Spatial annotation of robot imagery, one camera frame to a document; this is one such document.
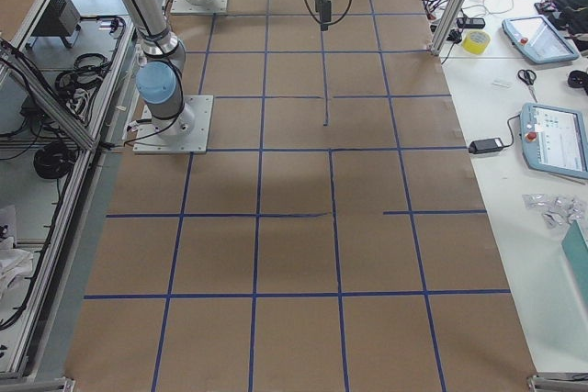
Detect yellow tape roll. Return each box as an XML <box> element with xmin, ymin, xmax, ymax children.
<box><xmin>462</xmin><ymin>29</ymin><xmax>491</xmax><ymax>55</ymax></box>

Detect black power adapter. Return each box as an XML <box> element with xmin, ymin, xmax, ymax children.
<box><xmin>468</xmin><ymin>138</ymin><xmax>504</xmax><ymax>154</ymax></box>

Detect teach pendant far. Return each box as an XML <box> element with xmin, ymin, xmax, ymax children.
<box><xmin>502</xmin><ymin>16</ymin><xmax>580</xmax><ymax>64</ymax></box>

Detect teach pendant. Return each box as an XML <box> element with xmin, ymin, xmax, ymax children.
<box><xmin>502</xmin><ymin>16</ymin><xmax>580</xmax><ymax>64</ymax></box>
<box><xmin>520</xmin><ymin>103</ymin><xmax>587</xmax><ymax>179</ymax></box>

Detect black scissors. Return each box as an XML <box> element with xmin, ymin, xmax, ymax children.
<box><xmin>517</xmin><ymin>69</ymin><xmax>537</xmax><ymax>103</ymax></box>

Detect teach pendant near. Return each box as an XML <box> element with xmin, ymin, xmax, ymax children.
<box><xmin>520</xmin><ymin>103</ymin><xmax>587</xmax><ymax>179</ymax></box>

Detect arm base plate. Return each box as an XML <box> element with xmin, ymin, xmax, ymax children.
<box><xmin>170</xmin><ymin>0</ymin><xmax>229</xmax><ymax>16</ymax></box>
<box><xmin>132</xmin><ymin>95</ymin><xmax>214</xmax><ymax>154</ymax></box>

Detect aluminium frame post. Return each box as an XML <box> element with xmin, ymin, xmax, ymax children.
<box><xmin>429</xmin><ymin>0</ymin><xmax>488</xmax><ymax>56</ymax></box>

